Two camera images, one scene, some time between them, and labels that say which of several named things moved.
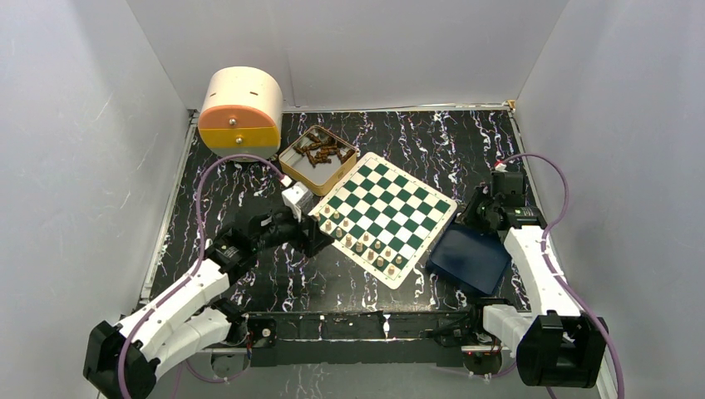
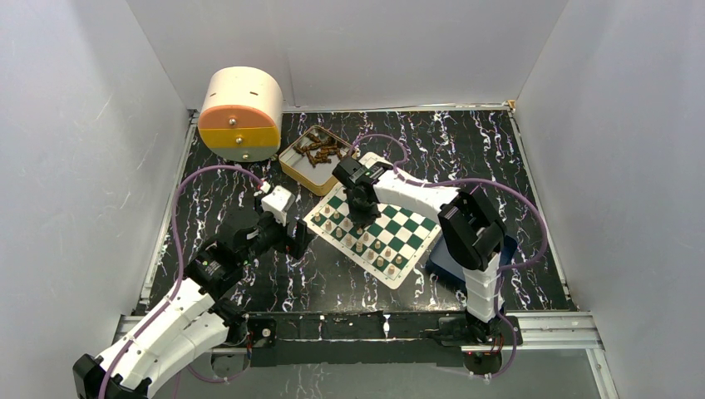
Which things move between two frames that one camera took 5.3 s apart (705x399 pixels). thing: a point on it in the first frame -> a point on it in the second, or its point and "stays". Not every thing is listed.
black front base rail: x=361 y=337 stays
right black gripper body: x=477 y=214 -> x=351 y=196
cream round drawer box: x=241 y=112 stays
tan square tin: x=317 y=159 stays
